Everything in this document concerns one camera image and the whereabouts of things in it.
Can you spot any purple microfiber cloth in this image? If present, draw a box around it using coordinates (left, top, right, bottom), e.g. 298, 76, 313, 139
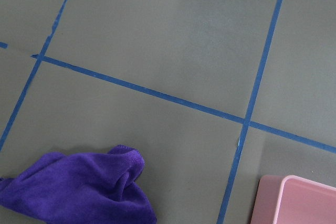
1, 145, 157, 223

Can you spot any pink plastic bin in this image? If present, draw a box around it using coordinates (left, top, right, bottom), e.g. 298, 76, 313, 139
251, 175, 335, 223

